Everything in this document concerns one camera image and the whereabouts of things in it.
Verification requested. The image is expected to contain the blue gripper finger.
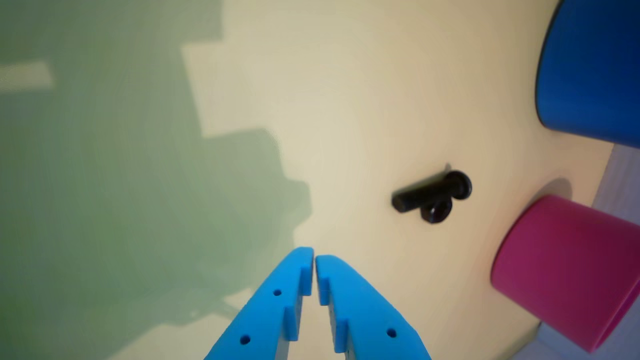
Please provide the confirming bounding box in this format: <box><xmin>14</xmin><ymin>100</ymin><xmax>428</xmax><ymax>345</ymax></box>
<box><xmin>315</xmin><ymin>254</ymin><xmax>432</xmax><ymax>360</ymax></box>
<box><xmin>204</xmin><ymin>246</ymin><xmax>315</xmax><ymax>360</ymax></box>

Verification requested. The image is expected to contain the black bolt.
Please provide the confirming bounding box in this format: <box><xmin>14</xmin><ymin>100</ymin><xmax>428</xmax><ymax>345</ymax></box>
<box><xmin>391</xmin><ymin>170</ymin><xmax>473</xmax><ymax>215</ymax></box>

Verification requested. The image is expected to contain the pink round cup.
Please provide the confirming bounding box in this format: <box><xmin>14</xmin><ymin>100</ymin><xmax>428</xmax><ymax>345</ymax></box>
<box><xmin>490</xmin><ymin>194</ymin><xmax>640</xmax><ymax>354</ymax></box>

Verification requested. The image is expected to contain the blue round cup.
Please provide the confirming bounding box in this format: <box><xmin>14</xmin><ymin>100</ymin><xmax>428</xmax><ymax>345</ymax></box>
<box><xmin>535</xmin><ymin>0</ymin><xmax>640</xmax><ymax>149</ymax></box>

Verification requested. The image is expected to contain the tan tape strip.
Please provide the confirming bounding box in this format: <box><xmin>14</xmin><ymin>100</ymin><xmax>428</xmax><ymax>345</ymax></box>
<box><xmin>0</xmin><ymin>61</ymin><xmax>54</xmax><ymax>92</ymax></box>

